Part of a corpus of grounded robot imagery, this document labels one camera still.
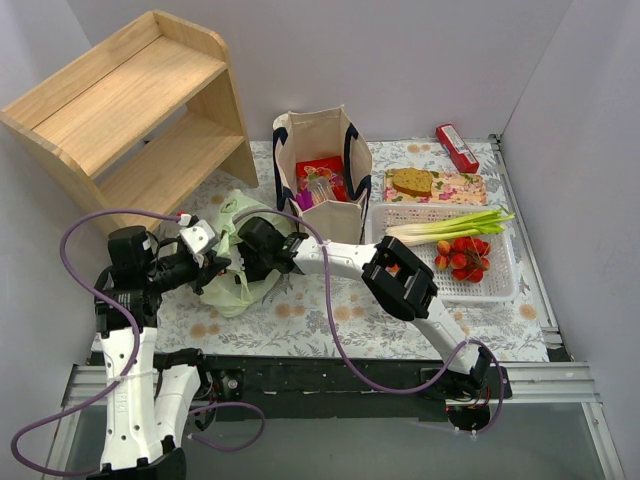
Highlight light green plastic bag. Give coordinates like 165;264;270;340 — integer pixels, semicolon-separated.
201;189;281;318

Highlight slice of brown bread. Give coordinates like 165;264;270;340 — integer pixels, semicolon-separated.
392;168;433;197

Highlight green spring onions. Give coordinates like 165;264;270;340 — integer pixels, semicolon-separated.
386;210;515;246

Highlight red rectangular box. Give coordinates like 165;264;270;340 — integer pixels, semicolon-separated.
435;123;479;174

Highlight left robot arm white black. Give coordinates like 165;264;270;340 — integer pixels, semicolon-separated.
94;220;230;479

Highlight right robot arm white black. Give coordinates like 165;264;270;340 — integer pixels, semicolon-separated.
237;216;491;398

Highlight beige canvas tote bag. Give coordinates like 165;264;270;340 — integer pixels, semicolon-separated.
272;107;373;244

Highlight floral rectangular tray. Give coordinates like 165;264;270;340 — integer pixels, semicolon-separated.
383;169;488;206

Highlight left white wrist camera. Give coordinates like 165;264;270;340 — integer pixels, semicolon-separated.
179;220;220;266

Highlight white plastic basket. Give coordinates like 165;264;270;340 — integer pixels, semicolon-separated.
365;202;519;303

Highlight purple snack packet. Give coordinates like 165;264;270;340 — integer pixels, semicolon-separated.
296;190;314;211

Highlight red snack packet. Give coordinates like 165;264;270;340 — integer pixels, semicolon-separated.
295;156;347;202

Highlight wooden two-tier shelf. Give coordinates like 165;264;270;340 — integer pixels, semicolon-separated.
1;10;258;233

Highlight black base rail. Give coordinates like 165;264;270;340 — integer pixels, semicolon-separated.
139;352;514;421

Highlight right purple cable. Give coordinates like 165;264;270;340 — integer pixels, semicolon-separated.
230;208;506;434

